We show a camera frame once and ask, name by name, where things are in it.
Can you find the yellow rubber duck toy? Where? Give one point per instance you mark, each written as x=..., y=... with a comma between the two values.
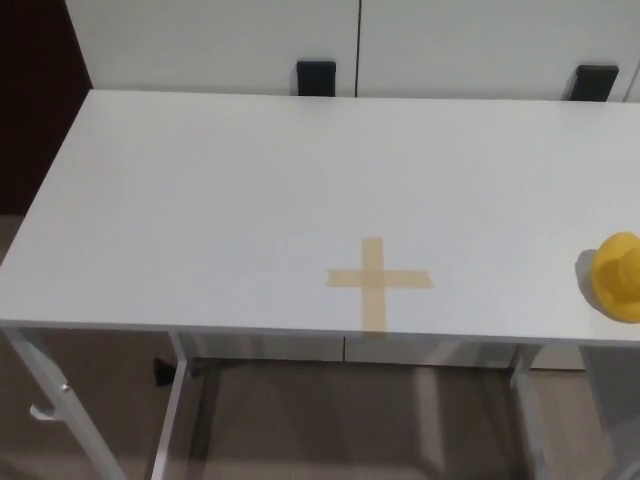
x=617, y=280

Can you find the black block behind desk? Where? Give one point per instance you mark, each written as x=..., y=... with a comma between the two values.
x=316, y=78
x=596, y=84

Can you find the black foot under desk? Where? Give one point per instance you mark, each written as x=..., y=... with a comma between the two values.
x=162, y=374

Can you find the white inner desk leg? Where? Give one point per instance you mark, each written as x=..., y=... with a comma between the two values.
x=172, y=415

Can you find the white desk leg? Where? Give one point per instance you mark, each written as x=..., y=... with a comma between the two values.
x=172, y=415
x=56, y=400
x=531, y=400

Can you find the white outer desk leg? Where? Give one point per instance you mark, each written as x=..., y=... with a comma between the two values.
x=56, y=400

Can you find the white hook on desk leg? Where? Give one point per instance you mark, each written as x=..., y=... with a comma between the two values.
x=42, y=412

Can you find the short beige tape strip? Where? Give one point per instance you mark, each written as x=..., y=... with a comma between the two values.
x=345, y=278

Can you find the long beige tape strip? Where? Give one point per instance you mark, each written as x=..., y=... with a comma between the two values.
x=373, y=312

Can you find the white partition panel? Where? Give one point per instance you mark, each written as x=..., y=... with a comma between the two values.
x=215, y=45
x=475, y=45

